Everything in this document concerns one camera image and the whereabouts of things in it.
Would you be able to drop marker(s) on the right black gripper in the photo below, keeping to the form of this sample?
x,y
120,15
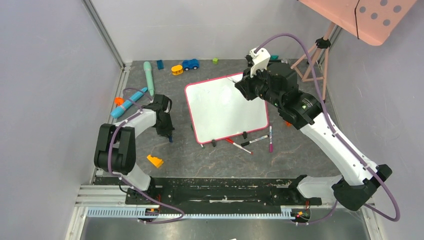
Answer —
x,y
249,86

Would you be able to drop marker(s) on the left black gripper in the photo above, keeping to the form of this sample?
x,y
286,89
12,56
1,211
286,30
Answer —
x,y
168,131

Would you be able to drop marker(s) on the pink framed whiteboard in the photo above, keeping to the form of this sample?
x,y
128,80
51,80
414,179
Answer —
x,y
219,111

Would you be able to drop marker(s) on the magenta whiteboard marker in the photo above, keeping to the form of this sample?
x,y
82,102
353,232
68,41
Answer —
x,y
270,136

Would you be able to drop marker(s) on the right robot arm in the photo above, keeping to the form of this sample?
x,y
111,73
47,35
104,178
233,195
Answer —
x,y
278,85

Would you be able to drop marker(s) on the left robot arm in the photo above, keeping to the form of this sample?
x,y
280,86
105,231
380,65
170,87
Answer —
x,y
115,150

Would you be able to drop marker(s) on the red whiteboard marker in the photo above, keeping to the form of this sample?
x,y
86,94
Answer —
x,y
238,146

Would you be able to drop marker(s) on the teal block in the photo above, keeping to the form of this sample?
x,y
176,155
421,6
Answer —
x,y
274,57

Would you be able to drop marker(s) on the orange wedge block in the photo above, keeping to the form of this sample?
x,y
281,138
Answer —
x,y
156,161

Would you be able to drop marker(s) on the green cube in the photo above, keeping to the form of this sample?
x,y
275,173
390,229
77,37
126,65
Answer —
x,y
215,61

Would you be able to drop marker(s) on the blue toy crayon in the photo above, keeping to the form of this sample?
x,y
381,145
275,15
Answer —
x,y
118,111

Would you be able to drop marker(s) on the orange small toy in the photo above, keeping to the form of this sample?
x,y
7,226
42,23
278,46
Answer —
x,y
118,101

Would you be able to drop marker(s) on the yellow oval toy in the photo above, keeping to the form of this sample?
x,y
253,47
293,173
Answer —
x,y
177,70

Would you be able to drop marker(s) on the black rainbow marker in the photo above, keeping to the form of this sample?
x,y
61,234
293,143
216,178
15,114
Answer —
x,y
254,140

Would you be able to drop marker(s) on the dark blue block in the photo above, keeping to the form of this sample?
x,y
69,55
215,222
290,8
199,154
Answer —
x,y
160,64

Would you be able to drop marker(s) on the mint green toy stick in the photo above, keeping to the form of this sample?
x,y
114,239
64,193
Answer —
x,y
147,67

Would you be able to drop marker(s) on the blue toy car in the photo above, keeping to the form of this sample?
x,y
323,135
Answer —
x,y
190,64

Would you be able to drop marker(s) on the pink tripod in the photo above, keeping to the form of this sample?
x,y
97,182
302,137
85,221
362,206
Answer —
x,y
319,54

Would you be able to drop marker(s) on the pink perforated panel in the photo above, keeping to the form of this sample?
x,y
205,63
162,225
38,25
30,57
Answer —
x,y
371,21

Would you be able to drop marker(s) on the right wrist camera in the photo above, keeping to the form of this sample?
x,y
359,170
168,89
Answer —
x,y
257,60

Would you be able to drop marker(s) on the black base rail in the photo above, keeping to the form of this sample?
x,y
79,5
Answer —
x,y
222,195

